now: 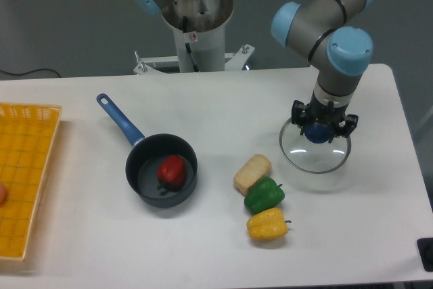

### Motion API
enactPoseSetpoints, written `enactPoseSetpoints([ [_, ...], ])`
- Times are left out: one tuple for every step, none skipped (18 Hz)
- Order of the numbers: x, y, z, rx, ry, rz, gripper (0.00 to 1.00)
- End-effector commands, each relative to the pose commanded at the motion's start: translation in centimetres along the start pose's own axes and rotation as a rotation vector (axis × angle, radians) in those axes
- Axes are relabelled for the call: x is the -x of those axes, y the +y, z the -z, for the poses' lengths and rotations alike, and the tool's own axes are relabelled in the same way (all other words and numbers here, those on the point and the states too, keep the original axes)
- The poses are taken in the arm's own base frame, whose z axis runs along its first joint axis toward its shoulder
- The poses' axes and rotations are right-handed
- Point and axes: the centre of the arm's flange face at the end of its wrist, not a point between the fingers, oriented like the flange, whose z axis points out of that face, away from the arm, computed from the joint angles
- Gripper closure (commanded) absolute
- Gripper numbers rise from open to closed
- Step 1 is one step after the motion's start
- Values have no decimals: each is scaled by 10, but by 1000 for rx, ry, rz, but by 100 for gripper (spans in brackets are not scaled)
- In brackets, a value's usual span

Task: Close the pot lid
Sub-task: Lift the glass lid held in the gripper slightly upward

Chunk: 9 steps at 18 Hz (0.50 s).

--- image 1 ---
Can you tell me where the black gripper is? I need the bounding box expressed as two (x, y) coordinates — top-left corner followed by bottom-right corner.
(291, 94), (359, 143)

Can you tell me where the glass pot lid blue knob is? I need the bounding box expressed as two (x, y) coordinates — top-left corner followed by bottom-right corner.
(279, 118), (352, 174)

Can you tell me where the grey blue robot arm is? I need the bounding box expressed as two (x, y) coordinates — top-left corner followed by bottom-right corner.
(135, 0), (373, 143)

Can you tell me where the beige bread loaf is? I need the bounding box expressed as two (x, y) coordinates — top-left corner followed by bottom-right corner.
(233, 154), (272, 196)

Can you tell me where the green bell pepper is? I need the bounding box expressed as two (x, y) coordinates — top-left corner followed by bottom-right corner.
(244, 177), (286, 215)

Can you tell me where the yellow bell pepper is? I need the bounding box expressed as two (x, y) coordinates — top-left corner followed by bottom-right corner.
(246, 207), (291, 241)

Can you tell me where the red bell pepper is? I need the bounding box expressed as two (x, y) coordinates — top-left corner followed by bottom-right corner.
(157, 155), (186, 191)

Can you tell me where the black device at table edge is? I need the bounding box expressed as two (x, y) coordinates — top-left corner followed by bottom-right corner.
(417, 238), (433, 272)

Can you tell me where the yellow woven basket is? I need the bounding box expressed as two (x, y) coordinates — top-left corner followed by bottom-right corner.
(1, 102), (62, 261)

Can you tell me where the orange round item in basket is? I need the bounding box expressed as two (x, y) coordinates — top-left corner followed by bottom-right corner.
(0, 182), (7, 204)

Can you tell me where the dark pot blue handle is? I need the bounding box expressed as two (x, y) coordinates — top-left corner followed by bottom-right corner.
(97, 93), (198, 208)

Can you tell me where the black cable on floor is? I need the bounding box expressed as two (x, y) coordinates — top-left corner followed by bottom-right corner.
(0, 68), (62, 78)

